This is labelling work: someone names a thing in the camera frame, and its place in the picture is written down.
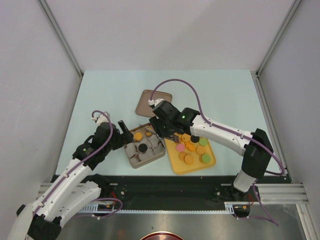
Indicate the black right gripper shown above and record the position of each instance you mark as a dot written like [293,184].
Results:
[156,122]

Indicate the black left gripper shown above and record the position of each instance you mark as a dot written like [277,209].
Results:
[125,138]

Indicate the black sandwich cookie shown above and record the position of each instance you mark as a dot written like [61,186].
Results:
[142,148]
[194,139]

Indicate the rose gold cookie tin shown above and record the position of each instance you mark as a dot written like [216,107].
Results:
[145,140]

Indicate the metal tongs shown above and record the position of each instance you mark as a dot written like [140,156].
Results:
[144,126]

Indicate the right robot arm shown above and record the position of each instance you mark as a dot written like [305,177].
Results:
[254,147]

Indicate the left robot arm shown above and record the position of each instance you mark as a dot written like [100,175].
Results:
[74,188]

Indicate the tan sandwich cookie spotted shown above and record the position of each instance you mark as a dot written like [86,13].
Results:
[185,137]

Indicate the pink sandwich cookie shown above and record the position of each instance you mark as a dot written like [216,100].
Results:
[180,147]

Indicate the white paper cupcake liner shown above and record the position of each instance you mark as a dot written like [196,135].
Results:
[159,150]
[154,141]
[147,157]
[131,151]
[134,161]

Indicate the orange fish cookie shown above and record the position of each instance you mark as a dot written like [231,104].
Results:
[189,146]

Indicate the yellow plastic tray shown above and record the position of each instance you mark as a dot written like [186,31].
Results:
[190,154]

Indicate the green macaron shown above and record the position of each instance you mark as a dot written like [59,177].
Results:
[203,142]
[205,158]

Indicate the rose gold tin lid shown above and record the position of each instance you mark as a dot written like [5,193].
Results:
[143,108]

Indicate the red round object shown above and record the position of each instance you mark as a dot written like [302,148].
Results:
[162,235]

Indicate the white cable duct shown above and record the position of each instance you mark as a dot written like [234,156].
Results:
[162,205]

